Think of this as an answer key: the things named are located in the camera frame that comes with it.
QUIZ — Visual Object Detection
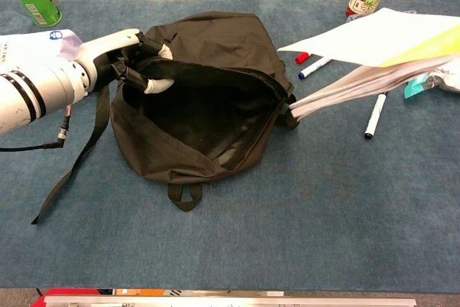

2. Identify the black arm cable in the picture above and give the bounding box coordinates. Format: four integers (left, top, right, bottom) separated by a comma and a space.
0, 104, 73, 152

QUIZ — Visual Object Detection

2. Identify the red panel below table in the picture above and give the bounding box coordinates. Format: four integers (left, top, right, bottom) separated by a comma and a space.
34, 288, 100, 307

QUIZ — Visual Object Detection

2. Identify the blue capped whiteboard marker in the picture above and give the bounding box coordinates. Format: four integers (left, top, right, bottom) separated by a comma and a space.
298, 57, 332, 80

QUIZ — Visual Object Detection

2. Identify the blue felt table cover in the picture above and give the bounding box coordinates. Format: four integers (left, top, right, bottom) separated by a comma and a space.
0, 0, 460, 293

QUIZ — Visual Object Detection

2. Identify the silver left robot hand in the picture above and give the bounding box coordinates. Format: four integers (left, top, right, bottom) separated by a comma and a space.
73, 28, 177, 95

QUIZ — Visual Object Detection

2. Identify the black fabric backpack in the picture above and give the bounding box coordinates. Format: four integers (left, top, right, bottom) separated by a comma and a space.
31, 12, 300, 225

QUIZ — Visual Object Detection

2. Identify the black capped whiteboard marker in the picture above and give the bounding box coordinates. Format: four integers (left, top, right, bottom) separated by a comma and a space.
364, 91, 389, 140

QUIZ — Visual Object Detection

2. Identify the white snack bag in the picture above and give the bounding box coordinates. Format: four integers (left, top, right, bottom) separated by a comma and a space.
0, 29, 86, 68

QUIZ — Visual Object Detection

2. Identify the white yellow Lexicon book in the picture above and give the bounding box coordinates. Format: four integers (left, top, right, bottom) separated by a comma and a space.
276, 7, 460, 120

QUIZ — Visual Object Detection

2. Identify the teal snack packet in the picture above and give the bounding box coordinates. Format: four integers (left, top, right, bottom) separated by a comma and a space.
403, 58, 460, 100

